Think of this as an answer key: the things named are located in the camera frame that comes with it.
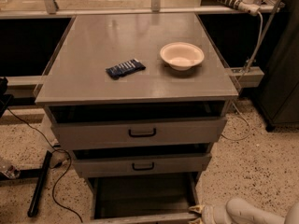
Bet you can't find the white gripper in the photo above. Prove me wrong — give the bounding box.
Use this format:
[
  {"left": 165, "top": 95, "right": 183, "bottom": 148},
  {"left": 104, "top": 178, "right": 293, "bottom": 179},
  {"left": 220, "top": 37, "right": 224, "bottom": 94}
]
[{"left": 188, "top": 204, "right": 234, "bottom": 224}]

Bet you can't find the grey bottom drawer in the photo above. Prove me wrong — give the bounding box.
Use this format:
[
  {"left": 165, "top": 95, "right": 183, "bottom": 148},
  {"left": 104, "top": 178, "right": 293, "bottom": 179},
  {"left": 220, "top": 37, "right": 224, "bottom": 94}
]
[{"left": 89, "top": 172, "right": 199, "bottom": 224}]

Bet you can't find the grey drawer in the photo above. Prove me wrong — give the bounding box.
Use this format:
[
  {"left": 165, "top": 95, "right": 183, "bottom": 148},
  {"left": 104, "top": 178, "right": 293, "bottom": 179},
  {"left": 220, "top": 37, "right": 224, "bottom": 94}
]
[
  {"left": 89, "top": 172, "right": 199, "bottom": 224},
  {"left": 50, "top": 102, "right": 226, "bottom": 150},
  {"left": 74, "top": 144, "right": 211, "bottom": 177}
]

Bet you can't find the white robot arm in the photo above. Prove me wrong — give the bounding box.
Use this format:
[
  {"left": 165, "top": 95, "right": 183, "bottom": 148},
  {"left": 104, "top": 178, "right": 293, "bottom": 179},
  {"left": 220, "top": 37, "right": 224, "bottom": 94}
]
[{"left": 189, "top": 197, "right": 299, "bottom": 224}]

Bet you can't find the grey drawer cabinet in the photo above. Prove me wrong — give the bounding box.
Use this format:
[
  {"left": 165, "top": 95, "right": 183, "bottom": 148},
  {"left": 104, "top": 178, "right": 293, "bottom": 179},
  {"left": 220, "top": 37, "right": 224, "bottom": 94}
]
[{"left": 35, "top": 12, "right": 239, "bottom": 201}]

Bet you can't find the grey middle drawer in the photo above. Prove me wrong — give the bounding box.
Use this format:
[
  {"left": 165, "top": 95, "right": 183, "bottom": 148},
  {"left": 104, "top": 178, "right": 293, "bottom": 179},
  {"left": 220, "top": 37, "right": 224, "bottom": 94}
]
[{"left": 74, "top": 144, "right": 211, "bottom": 177}]

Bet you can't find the grey top drawer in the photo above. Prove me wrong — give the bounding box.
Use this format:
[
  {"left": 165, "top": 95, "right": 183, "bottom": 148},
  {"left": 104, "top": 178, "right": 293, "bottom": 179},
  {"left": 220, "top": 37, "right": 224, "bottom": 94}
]
[{"left": 50, "top": 102, "right": 226, "bottom": 150}]

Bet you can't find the dark grey side cabinet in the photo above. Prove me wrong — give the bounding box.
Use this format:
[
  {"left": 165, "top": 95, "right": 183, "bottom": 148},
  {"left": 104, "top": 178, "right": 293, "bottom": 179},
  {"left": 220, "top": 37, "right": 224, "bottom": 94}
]
[{"left": 253, "top": 0, "right": 299, "bottom": 132}]

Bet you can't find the white paper bowl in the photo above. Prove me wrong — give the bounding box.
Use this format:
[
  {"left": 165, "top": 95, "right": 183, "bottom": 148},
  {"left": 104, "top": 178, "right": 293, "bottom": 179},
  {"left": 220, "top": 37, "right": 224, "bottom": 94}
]
[{"left": 160, "top": 42, "right": 205, "bottom": 71}]

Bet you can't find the black metal floor bar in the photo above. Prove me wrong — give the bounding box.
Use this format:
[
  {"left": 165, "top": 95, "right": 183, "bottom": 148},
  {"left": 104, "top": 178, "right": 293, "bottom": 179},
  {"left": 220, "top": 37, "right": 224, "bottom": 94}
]
[{"left": 27, "top": 151, "right": 52, "bottom": 217}]

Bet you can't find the white power strip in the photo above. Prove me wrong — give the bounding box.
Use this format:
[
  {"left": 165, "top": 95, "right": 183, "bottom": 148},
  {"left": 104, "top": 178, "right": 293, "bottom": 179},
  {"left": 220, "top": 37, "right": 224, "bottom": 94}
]
[{"left": 216, "top": 0, "right": 260, "bottom": 16}]

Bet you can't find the black device at left edge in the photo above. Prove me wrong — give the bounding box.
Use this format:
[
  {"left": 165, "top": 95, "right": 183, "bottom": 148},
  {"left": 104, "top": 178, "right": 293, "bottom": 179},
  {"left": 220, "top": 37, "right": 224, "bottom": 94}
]
[{"left": 0, "top": 77, "right": 14, "bottom": 118}]

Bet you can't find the black floor cable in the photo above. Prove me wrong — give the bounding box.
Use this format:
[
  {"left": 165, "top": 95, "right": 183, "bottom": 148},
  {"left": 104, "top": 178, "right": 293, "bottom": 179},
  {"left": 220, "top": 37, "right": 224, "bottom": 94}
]
[{"left": 6, "top": 106, "right": 84, "bottom": 224}]

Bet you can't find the white power cable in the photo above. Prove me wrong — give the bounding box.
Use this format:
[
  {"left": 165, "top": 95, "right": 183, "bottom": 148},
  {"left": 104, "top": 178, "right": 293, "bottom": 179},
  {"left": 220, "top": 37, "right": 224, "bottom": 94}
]
[{"left": 220, "top": 11, "right": 264, "bottom": 142}]

